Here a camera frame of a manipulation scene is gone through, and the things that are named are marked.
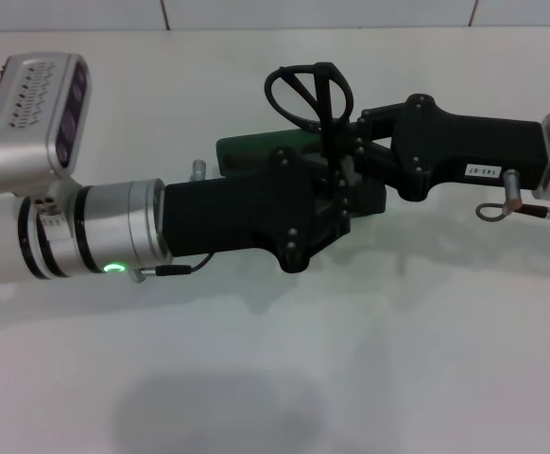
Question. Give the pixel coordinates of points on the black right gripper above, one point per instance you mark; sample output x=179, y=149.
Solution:
x=454, y=146

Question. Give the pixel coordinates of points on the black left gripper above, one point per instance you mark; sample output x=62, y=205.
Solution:
x=228, y=217

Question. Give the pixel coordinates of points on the black glasses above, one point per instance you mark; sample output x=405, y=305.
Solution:
x=322, y=94

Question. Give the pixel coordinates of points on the green glasses case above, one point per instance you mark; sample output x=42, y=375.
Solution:
x=251, y=146

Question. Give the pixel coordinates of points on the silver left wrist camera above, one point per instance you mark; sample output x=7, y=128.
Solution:
x=24, y=123

